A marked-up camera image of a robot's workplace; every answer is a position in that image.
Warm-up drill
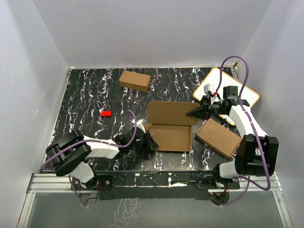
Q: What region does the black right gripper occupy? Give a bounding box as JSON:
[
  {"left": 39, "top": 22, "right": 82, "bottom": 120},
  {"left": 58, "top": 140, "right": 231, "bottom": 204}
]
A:
[{"left": 187, "top": 95, "right": 227, "bottom": 120}]

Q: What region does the flat cardboard stack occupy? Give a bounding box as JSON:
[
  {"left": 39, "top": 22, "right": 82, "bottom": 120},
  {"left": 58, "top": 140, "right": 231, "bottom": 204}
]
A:
[{"left": 195, "top": 119, "right": 241, "bottom": 159}]

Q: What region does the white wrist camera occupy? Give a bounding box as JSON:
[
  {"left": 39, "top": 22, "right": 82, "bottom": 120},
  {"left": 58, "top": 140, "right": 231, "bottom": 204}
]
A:
[
  {"left": 136, "top": 119, "right": 146, "bottom": 133},
  {"left": 204, "top": 84, "right": 217, "bottom": 98}
]

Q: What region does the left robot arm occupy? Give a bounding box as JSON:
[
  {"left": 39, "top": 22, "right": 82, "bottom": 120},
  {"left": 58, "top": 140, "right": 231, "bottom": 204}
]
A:
[{"left": 43, "top": 128, "right": 159, "bottom": 190}]

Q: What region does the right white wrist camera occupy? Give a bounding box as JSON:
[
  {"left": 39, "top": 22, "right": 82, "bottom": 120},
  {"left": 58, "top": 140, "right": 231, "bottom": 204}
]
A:
[{"left": 204, "top": 84, "right": 217, "bottom": 98}]

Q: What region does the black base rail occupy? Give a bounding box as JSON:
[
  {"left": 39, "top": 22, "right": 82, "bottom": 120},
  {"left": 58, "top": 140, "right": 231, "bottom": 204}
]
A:
[{"left": 95, "top": 170, "right": 228, "bottom": 201}]

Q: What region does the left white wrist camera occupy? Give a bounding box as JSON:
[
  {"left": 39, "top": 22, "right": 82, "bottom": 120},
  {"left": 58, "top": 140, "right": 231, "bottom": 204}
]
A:
[{"left": 136, "top": 119, "right": 146, "bottom": 133}]

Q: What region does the yellow-framed whiteboard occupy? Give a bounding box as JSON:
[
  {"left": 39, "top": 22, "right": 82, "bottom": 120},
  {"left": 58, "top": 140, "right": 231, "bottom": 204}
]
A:
[{"left": 193, "top": 67, "right": 260, "bottom": 125}]

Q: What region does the folded brown cardboard box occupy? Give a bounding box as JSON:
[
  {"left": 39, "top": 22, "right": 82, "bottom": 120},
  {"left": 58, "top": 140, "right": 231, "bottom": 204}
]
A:
[{"left": 119, "top": 70, "right": 151, "bottom": 92}]

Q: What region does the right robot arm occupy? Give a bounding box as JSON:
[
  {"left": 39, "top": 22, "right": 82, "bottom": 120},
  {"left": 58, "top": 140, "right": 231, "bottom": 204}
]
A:
[{"left": 186, "top": 84, "right": 279, "bottom": 189}]

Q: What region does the small red block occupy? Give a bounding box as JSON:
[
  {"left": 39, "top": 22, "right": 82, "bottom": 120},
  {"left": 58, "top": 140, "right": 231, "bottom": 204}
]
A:
[{"left": 100, "top": 111, "right": 112, "bottom": 117}]

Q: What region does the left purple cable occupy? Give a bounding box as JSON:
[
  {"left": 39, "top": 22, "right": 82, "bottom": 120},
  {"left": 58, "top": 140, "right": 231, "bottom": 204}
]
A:
[{"left": 40, "top": 110, "right": 137, "bottom": 207}]

